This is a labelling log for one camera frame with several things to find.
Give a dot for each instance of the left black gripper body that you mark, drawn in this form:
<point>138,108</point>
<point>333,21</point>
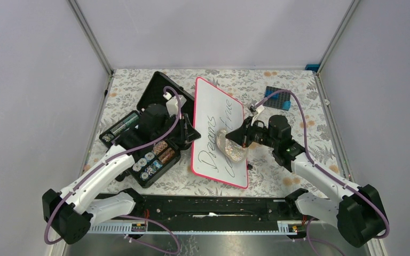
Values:
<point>169,126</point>

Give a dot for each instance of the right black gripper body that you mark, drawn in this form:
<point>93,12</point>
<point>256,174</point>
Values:
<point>258,134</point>

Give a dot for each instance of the glittery silver eraser pad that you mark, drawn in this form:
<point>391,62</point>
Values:
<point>229,148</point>

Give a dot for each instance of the pink-framed whiteboard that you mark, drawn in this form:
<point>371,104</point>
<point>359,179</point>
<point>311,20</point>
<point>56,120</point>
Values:
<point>215,110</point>

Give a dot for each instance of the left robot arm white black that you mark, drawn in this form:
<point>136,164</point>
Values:
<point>71,212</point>

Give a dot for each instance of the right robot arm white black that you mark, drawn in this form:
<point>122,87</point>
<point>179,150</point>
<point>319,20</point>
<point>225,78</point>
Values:
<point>356,212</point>

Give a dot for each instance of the black open carrying case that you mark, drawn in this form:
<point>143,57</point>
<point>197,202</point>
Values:
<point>155,158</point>

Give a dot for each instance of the grey lego plate blue bricks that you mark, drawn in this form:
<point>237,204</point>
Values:
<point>279,101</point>

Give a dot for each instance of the blue corner block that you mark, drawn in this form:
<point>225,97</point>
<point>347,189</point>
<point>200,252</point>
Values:
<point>312,67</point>

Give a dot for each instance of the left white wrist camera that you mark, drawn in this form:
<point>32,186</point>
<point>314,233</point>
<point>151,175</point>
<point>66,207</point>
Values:
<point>173,105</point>

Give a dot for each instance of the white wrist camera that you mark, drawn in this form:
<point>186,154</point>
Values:
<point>255,111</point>
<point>173,105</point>

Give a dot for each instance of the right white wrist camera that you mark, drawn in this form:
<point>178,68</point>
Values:
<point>255,111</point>

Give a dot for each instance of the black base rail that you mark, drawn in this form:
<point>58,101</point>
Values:
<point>240,215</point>

